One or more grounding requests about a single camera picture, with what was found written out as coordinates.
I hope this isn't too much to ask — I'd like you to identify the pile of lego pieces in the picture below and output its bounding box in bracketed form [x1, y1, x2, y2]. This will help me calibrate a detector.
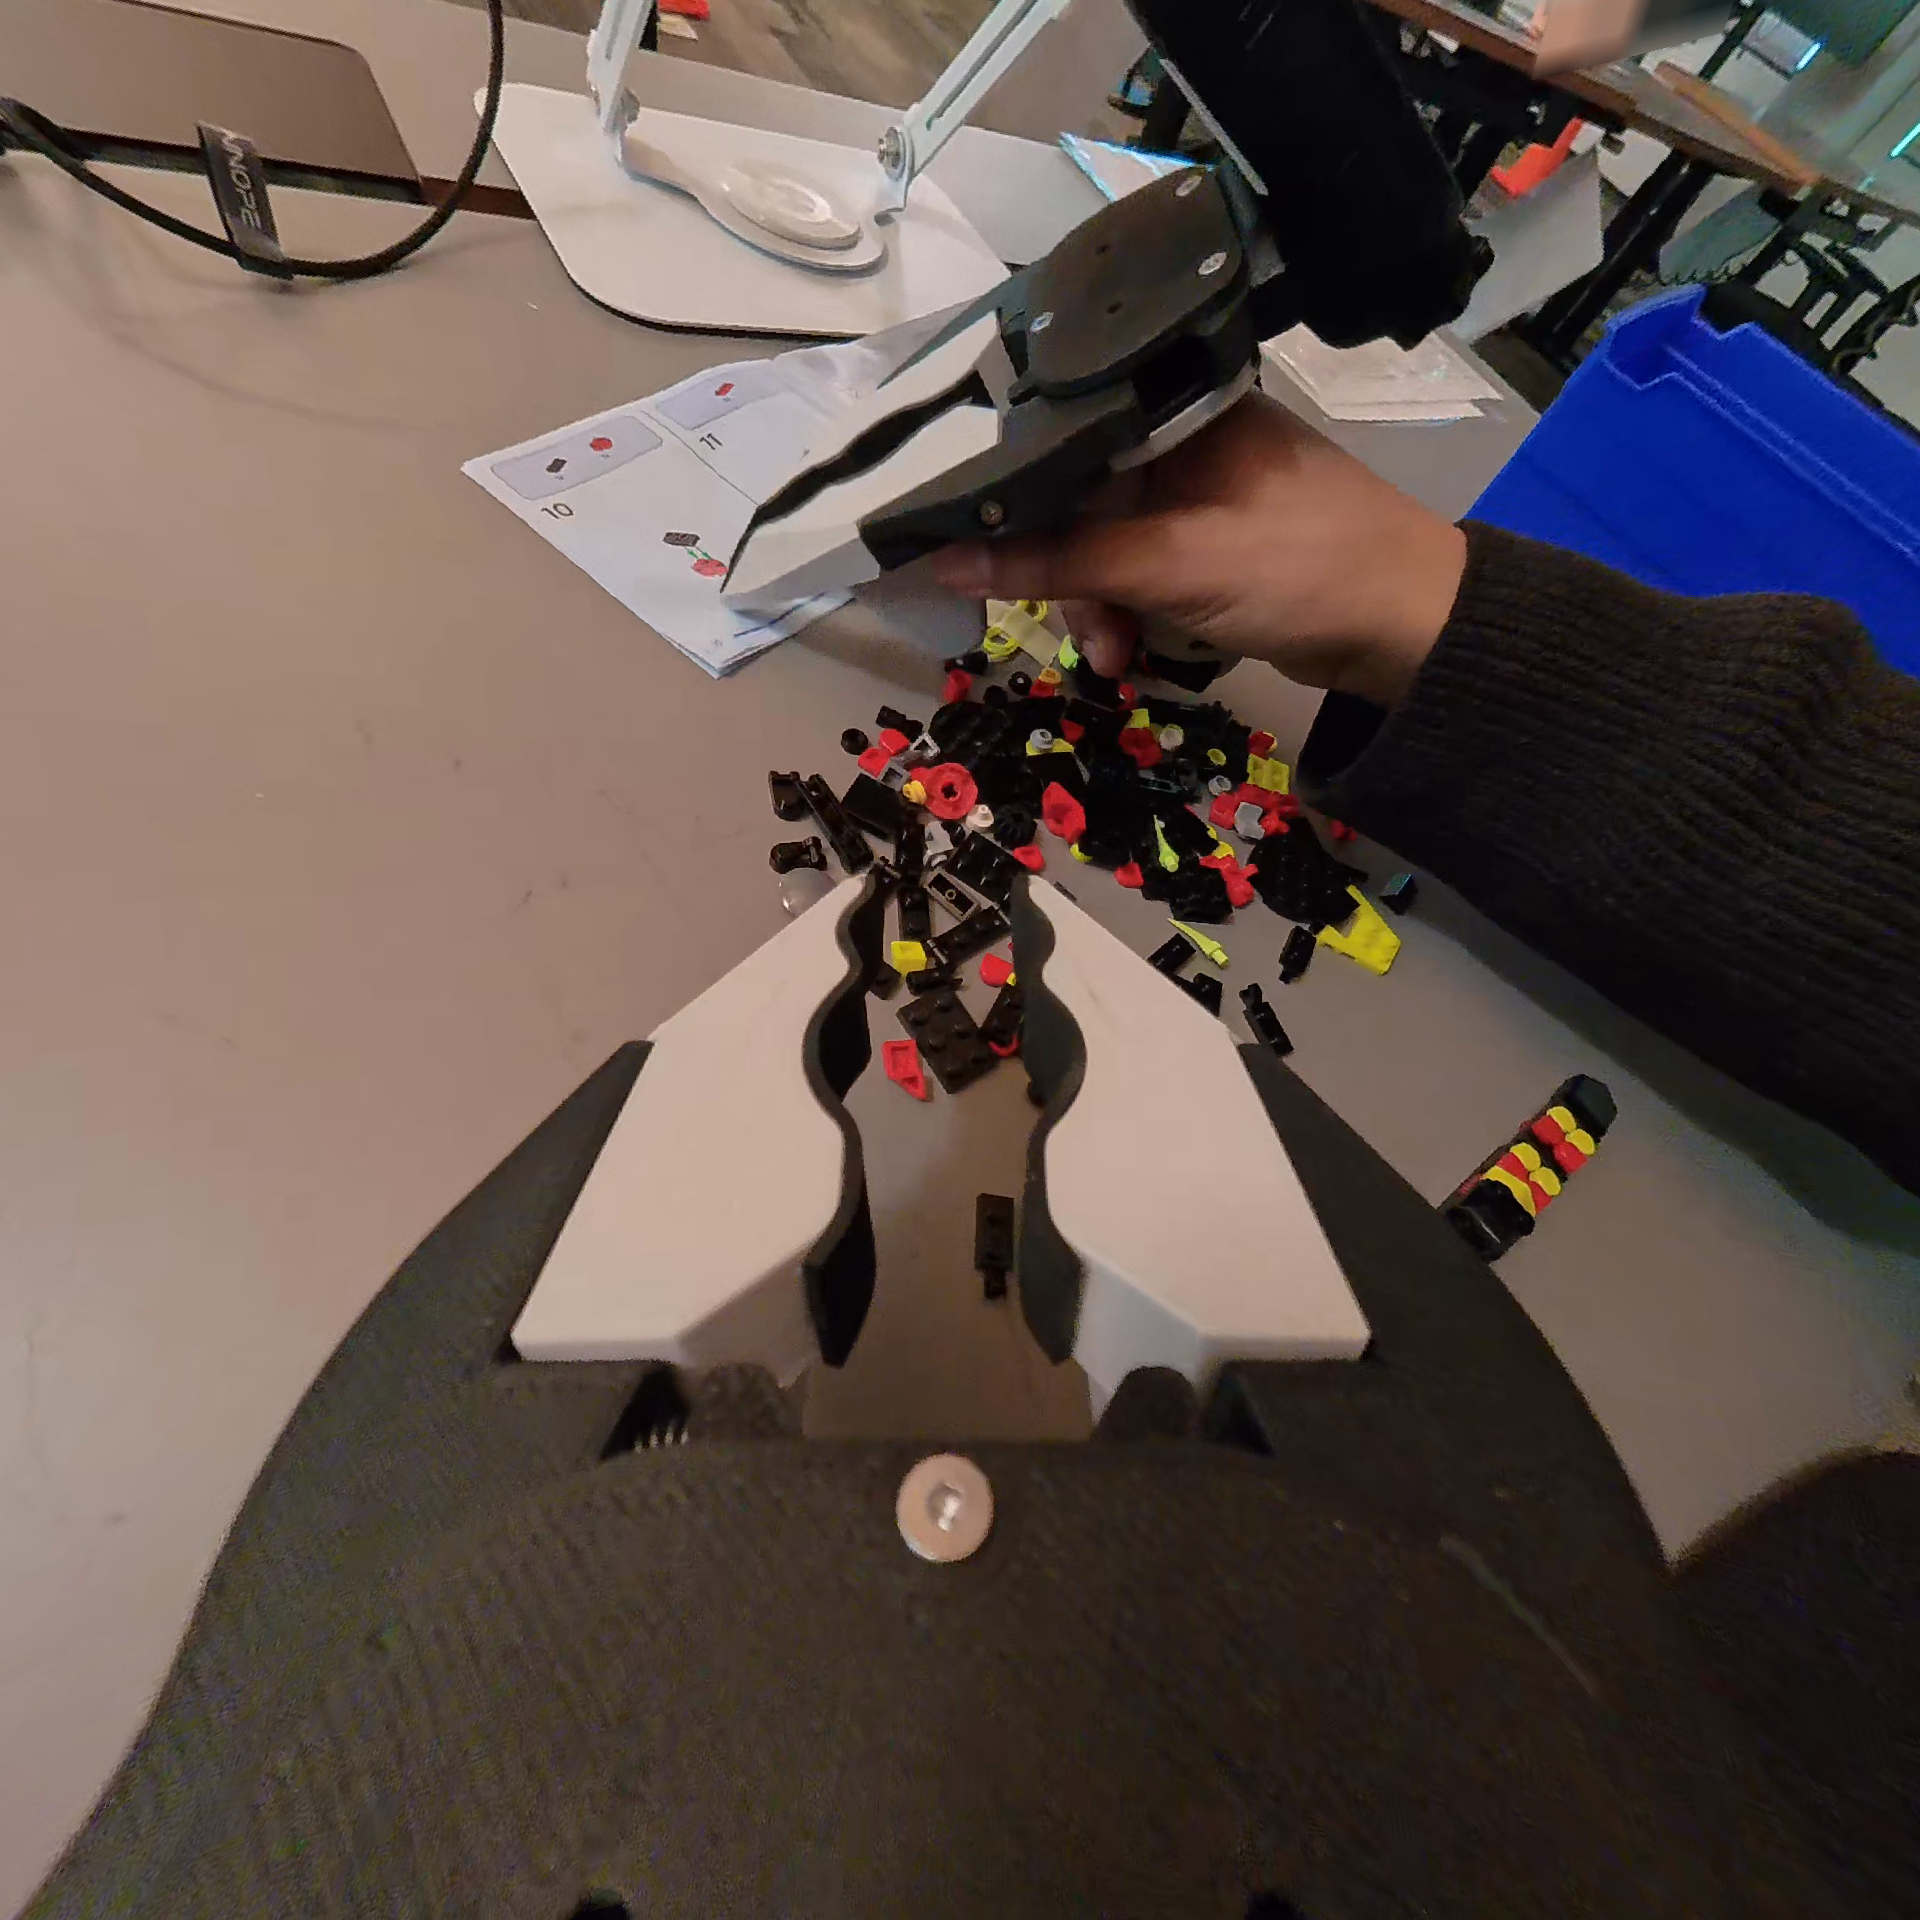
[768, 598, 1420, 1103]

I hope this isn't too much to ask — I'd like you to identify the lego instruction booklet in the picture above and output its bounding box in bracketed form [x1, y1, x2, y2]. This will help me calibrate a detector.
[462, 352, 904, 680]

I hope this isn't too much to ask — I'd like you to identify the white document stand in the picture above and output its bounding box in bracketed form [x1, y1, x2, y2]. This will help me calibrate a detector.
[479, 0, 1121, 337]

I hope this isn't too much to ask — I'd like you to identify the person's right forearm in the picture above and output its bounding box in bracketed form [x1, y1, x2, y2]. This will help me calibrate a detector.
[1297, 516, 1920, 1201]

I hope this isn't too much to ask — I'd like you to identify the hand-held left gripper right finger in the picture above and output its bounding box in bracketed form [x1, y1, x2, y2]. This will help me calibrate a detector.
[1008, 873, 1375, 1404]

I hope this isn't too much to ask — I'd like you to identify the black red yellow lego assembly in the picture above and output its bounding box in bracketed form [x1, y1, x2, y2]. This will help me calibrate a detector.
[1440, 1071, 1619, 1262]

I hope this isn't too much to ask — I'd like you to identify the person's right hand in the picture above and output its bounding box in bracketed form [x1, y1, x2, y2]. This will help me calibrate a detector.
[930, 392, 1471, 705]

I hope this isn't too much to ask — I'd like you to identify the clear plastic bag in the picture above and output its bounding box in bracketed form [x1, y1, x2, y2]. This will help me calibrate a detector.
[1260, 326, 1503, 425]

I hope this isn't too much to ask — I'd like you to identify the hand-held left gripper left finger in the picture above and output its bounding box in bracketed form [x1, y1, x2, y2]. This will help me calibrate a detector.
[510, 871, 881, 1369]

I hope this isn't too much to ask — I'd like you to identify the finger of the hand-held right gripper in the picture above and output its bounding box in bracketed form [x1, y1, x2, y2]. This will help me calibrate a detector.
[810, 316, 1012, 460]
[721, 391, 1008, 605]

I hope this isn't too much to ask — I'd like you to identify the tan piece with yellow string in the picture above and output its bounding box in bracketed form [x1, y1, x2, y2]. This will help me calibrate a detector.
[983, 598, 1086, 672]

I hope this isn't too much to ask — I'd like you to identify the black cable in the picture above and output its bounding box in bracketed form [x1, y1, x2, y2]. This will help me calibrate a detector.
[0, 0, 505, 280]

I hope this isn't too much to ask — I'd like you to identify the wooden background table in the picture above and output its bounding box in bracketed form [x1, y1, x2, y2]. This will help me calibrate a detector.
[1371, 0, 1920, 225]

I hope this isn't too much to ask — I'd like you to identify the blue storage bin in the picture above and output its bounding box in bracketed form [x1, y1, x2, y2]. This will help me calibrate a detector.
[1463, 286, 1920, 676]

